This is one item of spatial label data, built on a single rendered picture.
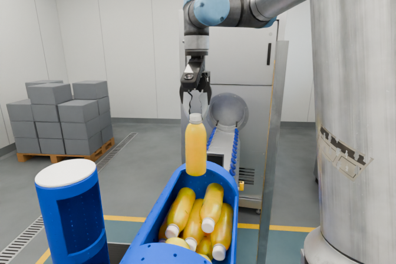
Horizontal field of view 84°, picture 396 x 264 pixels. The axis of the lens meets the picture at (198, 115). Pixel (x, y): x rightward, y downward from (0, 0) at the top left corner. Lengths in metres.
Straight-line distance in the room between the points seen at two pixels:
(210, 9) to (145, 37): 4.67
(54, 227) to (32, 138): 2.88
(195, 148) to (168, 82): 4.44
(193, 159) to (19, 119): 3.68
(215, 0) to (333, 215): 0.47
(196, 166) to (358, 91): 0.60
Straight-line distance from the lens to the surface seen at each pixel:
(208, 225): 0.76
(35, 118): 4.03
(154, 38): 5.14
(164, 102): 5.20
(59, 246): 1.48
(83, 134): 3.67
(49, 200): 1.33
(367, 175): 0.20
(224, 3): 0.57
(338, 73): 0.20
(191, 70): 0.63
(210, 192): 0.85
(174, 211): 0.78
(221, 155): 1.27
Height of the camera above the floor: 1.63
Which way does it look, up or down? 16 degrees down
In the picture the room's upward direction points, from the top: straight up
